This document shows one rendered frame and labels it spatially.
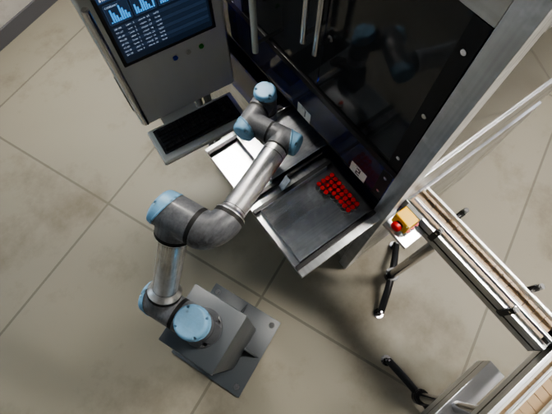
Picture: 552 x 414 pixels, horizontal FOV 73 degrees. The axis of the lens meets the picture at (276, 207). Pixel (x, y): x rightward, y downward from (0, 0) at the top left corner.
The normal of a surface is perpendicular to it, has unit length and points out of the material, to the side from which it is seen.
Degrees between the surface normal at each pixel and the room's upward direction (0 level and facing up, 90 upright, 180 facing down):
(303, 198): 0
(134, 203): 0
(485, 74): 90
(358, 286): 0
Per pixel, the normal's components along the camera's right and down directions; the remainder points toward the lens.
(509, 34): -0.81, 0.55
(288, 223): 0.00, -0.37
